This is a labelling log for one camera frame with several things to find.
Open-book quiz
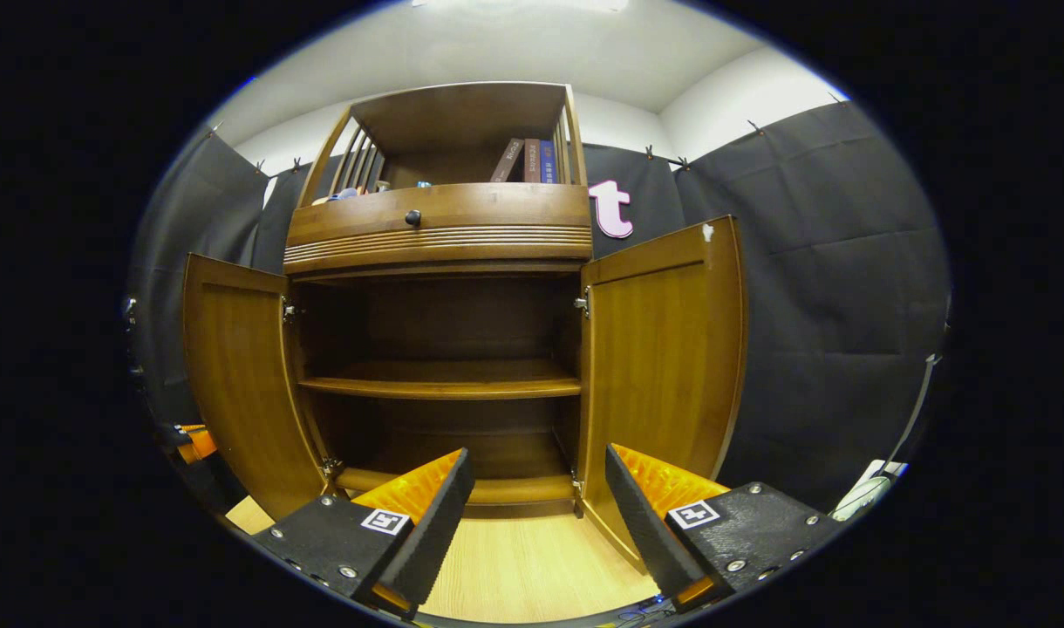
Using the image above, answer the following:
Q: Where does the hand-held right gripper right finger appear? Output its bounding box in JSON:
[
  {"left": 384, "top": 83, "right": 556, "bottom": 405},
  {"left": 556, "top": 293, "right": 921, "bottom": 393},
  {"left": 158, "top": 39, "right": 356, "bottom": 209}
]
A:
[{"left": 604, "top": 443, "right": 847, "bottom": 611}]

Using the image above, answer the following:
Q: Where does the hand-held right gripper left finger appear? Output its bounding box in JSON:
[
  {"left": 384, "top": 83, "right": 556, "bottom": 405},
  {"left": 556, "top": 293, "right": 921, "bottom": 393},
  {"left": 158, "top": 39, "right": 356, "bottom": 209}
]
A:
[{"left": 251, "top": 448, "right": 476, "bottom": 616}]

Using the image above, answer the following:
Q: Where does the wooden shoe cabinet door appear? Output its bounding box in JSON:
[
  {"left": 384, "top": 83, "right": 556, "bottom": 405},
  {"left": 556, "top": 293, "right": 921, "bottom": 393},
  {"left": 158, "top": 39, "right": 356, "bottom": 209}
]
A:
[
  {"left": 576, "top": 215, "right": 749, "bottom": 572},
  {"left": 181, "top": 253, "right": 332, "bottom": 522}
]

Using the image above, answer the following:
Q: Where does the wooden double-door shoe cabinet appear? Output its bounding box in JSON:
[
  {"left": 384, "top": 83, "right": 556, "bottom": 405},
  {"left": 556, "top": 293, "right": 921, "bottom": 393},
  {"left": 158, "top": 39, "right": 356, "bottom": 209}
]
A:
[{"left": 181, "top": 81, "right": 749, "bottom": 572}]

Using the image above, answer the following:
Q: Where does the wooden inner cabinet shelf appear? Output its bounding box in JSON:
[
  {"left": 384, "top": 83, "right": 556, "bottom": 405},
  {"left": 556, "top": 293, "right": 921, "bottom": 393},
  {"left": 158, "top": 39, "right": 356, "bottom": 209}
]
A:
[{"left": 298, "top": 359, "right": 583, "bottom": 400}]

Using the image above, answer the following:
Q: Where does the wooden cabinet drawer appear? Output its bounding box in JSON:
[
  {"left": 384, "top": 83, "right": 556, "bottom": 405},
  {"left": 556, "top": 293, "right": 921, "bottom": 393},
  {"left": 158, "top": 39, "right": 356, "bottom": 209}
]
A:
[{"left": 286, "top": 183, "right": 592, "bottom": 235}]

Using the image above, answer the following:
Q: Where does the white rounded device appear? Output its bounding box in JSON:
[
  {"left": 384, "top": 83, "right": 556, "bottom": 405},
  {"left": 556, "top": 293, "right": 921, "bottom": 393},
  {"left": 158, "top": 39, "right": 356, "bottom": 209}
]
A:
[{"left": 829, "top": 460, "right": 908, "bottom": 522}]

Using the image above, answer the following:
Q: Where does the black backdrop cloth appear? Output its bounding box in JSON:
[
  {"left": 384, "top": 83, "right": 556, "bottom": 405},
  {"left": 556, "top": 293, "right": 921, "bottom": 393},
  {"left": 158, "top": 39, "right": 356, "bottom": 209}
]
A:
[{"left": 129, "top": 100, "right": 951, "bottom": 515}]

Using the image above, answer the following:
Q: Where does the thin grey cable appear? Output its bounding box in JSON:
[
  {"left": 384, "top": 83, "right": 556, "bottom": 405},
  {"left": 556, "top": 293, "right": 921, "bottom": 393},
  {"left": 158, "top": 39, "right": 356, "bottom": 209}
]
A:
[{"left": 881, "top": 352, "right": 943, "bottom": 476}]

